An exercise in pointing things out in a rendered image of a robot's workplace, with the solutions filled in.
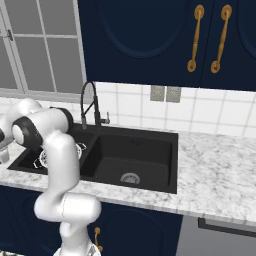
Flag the navy wall cupboard door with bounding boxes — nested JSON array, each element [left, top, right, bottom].
[[199, 0, 256, 92], [77, 0, 210, 88]]

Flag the grey wall socket plate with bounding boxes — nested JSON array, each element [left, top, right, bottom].
[[149, 85, 166, 103], [165, 85, 182, 104]]

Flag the white framed window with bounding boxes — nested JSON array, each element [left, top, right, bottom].
[[0, 0, 88, 102]]

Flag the grey dishwasher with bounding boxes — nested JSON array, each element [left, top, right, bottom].
[[175, 214, 256, 256]]

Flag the gold cupboard door handle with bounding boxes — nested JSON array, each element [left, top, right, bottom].
[[186, 4, 205, 73], [210, 4, 233, 74]]

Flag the small gold cupboard handle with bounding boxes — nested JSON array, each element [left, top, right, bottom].
[[93, 227, 104, 253]]

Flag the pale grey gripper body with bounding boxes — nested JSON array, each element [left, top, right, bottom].
[[0, 140, 13, 165]]

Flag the navy base cupboard door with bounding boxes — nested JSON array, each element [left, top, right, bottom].
[[85, 201, 184, 256], [0, 185, 63, 256]]

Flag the black kitchen sink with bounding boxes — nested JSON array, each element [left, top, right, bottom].
[[7, 122, 179, 195]]

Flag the dark dishwasher handle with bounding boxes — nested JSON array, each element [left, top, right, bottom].
[[197, 217, 256, 239]]

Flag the black spring sink faucet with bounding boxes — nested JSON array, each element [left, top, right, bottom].
[[80, 80, 111, 131]]

